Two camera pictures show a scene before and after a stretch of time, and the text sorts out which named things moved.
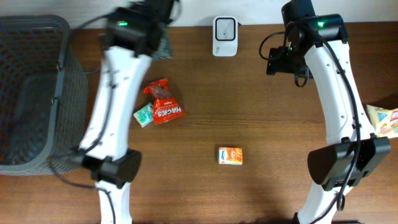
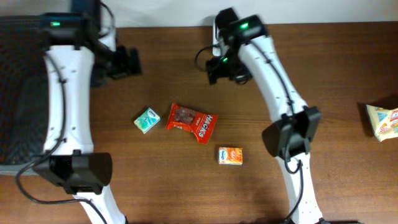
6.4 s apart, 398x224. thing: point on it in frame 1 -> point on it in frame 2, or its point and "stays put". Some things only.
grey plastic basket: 44,99 stays put
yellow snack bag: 384,122 stays put
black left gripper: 165,46 -> 126,62
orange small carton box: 229,155 stays put
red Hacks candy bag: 165,108 -> 202,124
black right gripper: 277,60 -> 216,68
